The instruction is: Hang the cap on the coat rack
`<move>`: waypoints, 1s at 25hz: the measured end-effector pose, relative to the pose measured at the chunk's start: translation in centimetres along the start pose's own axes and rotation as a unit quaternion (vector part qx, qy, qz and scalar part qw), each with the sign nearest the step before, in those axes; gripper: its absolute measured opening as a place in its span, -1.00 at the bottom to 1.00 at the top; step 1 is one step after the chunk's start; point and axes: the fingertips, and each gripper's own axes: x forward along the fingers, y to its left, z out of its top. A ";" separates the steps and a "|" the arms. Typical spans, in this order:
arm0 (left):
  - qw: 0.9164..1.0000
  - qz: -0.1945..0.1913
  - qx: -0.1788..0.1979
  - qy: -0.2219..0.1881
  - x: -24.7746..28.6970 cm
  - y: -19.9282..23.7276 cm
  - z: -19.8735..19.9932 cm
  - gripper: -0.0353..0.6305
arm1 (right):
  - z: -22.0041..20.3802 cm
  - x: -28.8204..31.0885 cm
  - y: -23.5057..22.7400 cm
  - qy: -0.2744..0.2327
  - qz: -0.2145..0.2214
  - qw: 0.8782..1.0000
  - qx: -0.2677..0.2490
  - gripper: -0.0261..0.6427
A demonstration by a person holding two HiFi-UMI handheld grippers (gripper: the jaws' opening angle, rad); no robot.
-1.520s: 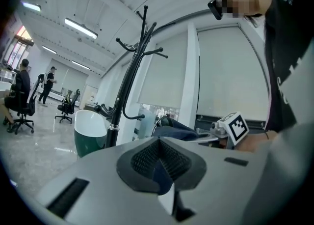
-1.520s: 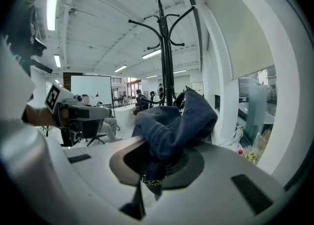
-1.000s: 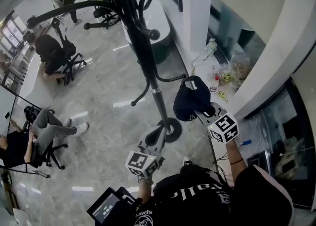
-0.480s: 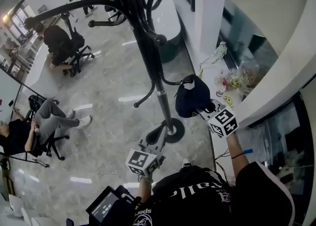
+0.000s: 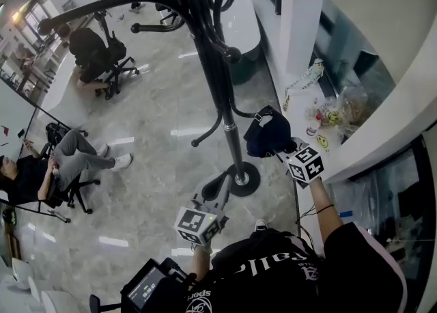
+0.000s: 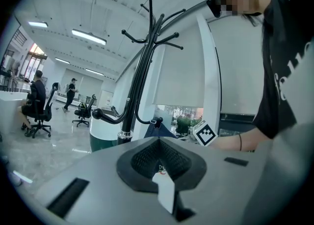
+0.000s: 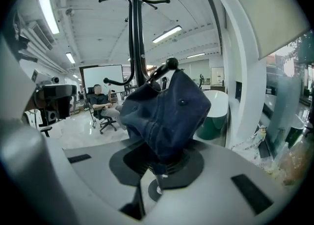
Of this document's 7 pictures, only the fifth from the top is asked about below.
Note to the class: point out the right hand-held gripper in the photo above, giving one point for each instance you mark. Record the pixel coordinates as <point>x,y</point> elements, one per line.
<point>307,168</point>

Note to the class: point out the white chair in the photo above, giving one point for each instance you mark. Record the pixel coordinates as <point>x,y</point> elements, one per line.
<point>20,269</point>
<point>34,289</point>
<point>59,303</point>

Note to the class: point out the clear plastic bag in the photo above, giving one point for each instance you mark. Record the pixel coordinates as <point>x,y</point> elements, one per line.
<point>355,106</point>

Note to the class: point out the white tub with dark base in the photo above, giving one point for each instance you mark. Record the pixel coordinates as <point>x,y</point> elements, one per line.
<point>244,24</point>

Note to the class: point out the white bottle with red cap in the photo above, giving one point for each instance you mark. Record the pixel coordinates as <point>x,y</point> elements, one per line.
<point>313,126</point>

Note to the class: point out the black printed cap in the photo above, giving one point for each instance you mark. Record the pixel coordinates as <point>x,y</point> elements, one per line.
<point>9,216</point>

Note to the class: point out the person's left forearm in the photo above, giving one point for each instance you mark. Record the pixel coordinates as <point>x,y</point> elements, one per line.
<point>199,265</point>

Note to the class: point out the black wrist band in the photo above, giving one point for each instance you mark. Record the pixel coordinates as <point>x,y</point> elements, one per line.
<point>324,208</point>

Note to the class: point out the yellow smiley sticker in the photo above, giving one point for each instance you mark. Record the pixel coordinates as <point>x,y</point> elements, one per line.
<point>322,141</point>
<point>333,117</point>

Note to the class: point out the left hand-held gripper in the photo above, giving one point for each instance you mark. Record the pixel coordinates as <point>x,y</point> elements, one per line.
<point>198,224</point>

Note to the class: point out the dark-framed window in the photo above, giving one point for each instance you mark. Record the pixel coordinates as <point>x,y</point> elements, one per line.
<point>351,48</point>
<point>385,209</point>

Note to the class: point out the white sneaker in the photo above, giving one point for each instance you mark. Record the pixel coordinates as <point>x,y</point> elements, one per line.
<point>260,225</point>

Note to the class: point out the black coat rack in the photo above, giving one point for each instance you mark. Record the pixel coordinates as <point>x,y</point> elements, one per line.
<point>218,76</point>

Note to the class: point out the black and yellow office chair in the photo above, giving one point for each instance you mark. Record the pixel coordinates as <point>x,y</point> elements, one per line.
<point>167,4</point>

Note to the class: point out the long white desk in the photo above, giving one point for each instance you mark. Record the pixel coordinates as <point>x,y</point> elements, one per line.
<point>65,99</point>

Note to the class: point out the person's right forearm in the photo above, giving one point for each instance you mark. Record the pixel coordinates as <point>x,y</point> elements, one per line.
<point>324,199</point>

